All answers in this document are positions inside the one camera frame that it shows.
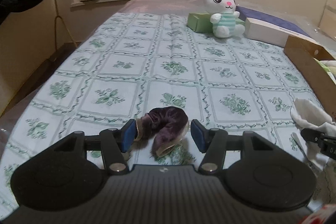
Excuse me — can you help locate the white beige cloth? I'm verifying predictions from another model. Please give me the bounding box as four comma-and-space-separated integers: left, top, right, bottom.
290, 98, 335, 171

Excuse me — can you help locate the dark purple velvet scrunchie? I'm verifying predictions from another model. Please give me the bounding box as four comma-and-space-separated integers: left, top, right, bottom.
134, 106, 189, 157

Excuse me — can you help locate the light green cloth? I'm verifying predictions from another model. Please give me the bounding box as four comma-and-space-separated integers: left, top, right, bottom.
315, 59, 336, 84

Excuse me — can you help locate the brown cardboard box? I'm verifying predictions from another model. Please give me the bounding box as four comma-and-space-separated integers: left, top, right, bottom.
284, 36, 336, 118

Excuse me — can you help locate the small green box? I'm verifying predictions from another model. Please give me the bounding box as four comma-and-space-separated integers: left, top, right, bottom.
187, 12, 245, 38

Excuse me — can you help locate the white blue box lid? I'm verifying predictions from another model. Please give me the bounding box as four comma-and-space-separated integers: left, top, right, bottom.
236, 6, 318, 48

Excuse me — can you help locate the white bunny plush toy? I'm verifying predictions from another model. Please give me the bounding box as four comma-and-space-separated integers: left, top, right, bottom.
204, 0, 245, 38

